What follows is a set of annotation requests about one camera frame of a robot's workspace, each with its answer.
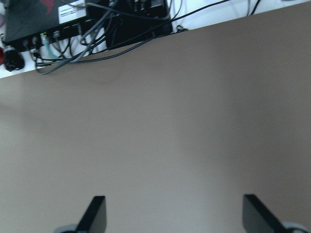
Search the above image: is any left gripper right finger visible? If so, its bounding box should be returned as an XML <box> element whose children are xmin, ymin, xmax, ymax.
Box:
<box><xmin>242</xmin><ymin>194</ymin><xmax>290</xmax><ymax>233</ymax></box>

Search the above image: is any black network switch box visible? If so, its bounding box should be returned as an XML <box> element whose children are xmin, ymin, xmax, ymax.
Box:
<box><xmin>3</xmin><ymin>0</ymin><xmax>88</xmax><ymax>51</ymax></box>

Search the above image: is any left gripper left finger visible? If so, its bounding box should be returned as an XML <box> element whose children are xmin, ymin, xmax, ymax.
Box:
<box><xmin>74</xmin><ymin>196</ymin><xmax>107</xmax><ymax>233</ymax></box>

